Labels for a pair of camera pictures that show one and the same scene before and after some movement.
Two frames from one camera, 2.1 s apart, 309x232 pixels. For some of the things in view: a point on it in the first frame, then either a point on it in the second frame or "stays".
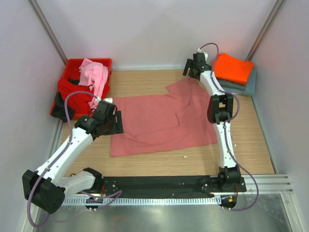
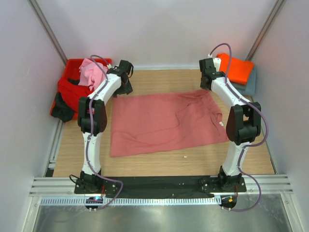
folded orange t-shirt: [231, 69] stays
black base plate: [146, 186] stays
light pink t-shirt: [94, 74] stays
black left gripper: [117, 128] → [127, 90]
